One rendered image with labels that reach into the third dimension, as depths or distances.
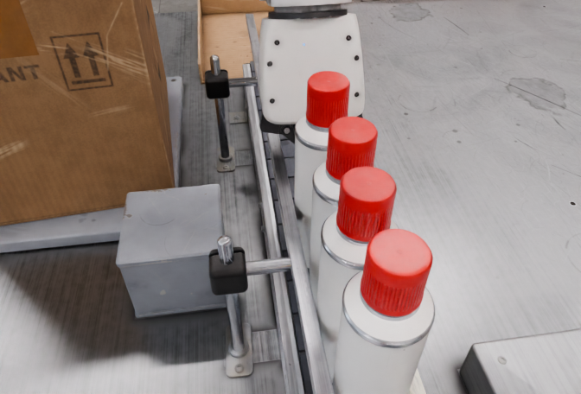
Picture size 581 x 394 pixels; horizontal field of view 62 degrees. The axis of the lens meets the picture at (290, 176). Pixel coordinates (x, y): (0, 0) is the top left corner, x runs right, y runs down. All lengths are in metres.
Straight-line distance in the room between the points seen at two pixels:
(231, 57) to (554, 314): 0.68
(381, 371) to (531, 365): 0.21
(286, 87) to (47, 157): 0.28
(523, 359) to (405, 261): 0.26
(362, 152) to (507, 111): 0.58
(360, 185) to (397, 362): 0.10
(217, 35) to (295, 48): 0.60
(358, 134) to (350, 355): 0.14
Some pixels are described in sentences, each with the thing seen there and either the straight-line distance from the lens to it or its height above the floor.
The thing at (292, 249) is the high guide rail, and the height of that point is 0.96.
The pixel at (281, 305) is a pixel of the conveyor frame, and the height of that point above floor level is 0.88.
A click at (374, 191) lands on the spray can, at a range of 0.28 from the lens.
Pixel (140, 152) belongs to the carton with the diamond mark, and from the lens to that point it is 0.58.
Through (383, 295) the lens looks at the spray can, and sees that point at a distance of 0.26.
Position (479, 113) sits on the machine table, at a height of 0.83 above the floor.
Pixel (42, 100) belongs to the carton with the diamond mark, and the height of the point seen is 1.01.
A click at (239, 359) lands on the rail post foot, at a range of 0.50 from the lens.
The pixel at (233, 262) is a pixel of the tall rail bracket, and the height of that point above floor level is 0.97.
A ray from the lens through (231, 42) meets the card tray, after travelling 1.02.
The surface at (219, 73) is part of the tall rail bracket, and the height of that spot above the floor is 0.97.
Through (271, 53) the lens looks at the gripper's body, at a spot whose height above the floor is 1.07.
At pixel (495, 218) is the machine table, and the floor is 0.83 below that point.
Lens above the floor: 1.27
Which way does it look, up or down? 41 degrees down
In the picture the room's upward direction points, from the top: straight up
